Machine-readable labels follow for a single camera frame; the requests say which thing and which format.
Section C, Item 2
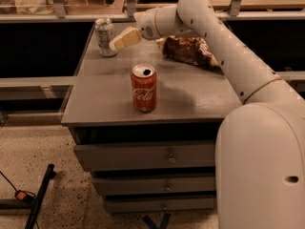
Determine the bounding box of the black floor stand bar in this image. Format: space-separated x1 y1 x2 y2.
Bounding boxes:
25 164 56 229

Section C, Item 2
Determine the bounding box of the grey drawer cabinet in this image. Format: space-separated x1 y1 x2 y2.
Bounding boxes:
62 34 240 214

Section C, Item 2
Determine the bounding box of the brown chip bag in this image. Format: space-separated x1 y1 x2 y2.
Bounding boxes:
155 35 219 69

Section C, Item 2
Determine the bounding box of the grey top drawer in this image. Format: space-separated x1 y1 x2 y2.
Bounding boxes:
73 140 214 171

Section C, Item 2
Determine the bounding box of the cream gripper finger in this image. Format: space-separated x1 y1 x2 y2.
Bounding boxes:
110 27 142 51

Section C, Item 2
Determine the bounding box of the grey bottom drawer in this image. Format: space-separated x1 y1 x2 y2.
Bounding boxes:
104 195 214 214

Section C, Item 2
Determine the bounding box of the silver green 7up can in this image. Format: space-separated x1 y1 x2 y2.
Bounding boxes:
94 18 116 57

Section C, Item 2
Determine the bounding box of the metal railing frame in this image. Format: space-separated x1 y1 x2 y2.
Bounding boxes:
0 0 305 25

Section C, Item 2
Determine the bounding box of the red coke can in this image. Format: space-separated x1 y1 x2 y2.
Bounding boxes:
131 64 157 113

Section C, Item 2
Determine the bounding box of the grey middle drawer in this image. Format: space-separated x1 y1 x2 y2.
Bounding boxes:
92 175 215 196

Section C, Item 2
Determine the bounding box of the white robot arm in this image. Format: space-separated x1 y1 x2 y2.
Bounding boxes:
111 0 305 229

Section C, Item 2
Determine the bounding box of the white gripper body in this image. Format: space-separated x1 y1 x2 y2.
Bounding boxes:
133 9 158 40

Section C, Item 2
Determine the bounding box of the orange cable connector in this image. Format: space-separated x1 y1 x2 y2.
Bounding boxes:
15 190 36 203

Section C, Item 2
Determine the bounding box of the grey drawer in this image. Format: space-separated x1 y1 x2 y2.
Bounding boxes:
92 175 215 196
104 195 214 214
73 140 214 171

